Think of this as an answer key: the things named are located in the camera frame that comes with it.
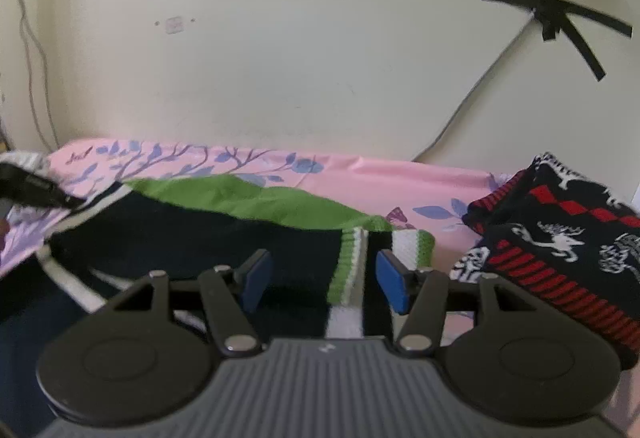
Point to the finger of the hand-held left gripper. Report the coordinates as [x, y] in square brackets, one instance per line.
[70, 200]

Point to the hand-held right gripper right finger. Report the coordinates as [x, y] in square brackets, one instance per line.
[395, 283]

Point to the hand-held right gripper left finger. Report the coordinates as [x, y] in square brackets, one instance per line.
[255, 283]

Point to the green black striped sweater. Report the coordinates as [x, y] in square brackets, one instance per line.
[200, 238]

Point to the black red deer-patterned sweater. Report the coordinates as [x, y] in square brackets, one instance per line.
[560, 238]

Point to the pink floral bedsheet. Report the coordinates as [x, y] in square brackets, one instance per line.
[375, 183]

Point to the black tape cross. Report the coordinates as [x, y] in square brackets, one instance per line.
[547, 6]

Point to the small pink wall sticker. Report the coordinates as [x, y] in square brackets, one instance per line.
[175, 24]

